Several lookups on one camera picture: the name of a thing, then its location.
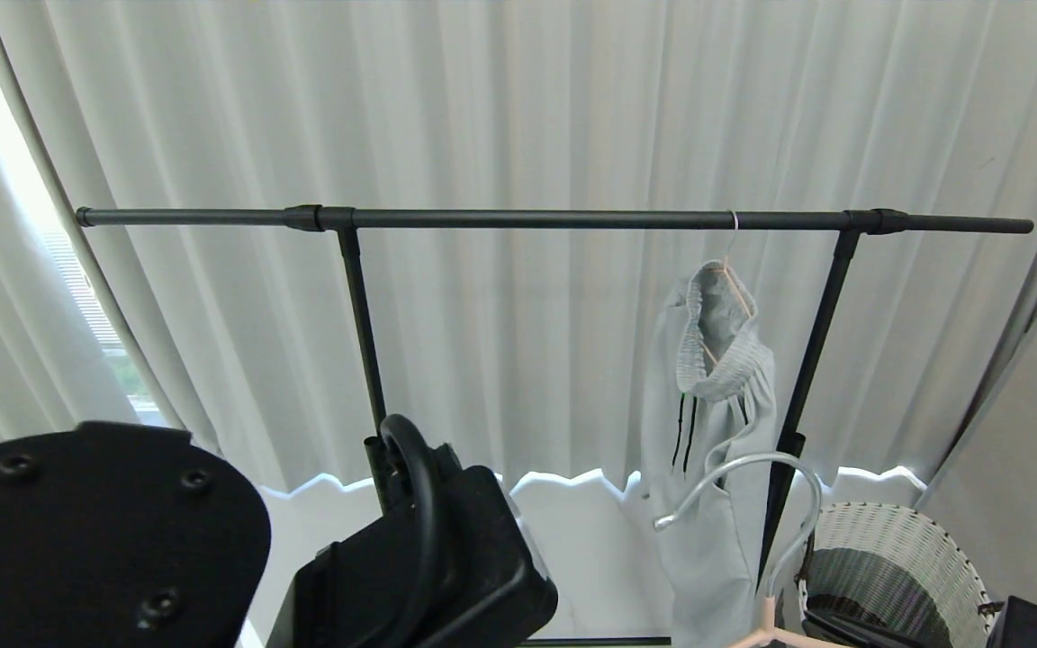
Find pink clothes hanger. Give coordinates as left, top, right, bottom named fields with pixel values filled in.
left=699, top=211, right=760, bottom=367
left=652, top=452, right=854, bottom=648

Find pale grey shorts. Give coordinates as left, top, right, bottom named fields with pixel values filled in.
left=640, top=259, right=780, bottom=648

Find white laundry basket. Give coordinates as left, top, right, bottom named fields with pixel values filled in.
left=793, top=502, right=1007, bottom=648

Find black clothes rack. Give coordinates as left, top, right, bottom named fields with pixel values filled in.
left=76, top=205, right=1035, bottom=648

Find black cable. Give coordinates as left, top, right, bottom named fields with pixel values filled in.
left=379, top=414, right=445, bottom=648

